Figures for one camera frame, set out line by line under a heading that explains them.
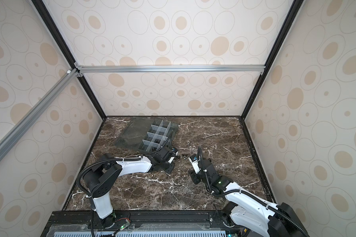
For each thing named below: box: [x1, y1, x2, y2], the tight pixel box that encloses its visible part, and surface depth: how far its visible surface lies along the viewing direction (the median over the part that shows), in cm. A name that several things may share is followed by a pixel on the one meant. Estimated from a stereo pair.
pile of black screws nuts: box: [182, 140, 196, 160], surface depth 102 cm
